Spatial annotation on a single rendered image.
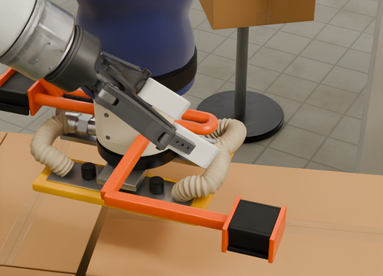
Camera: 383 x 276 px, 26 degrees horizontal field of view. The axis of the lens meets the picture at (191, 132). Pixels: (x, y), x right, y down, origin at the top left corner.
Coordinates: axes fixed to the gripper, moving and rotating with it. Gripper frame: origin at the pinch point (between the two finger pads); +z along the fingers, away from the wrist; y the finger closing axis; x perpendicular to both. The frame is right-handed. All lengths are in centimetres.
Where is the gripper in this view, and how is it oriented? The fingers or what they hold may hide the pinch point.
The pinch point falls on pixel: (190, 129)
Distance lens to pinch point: 105.7
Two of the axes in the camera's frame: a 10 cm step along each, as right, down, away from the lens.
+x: 6.0, -7.7, -2.2
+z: 7.6, 4.5, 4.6
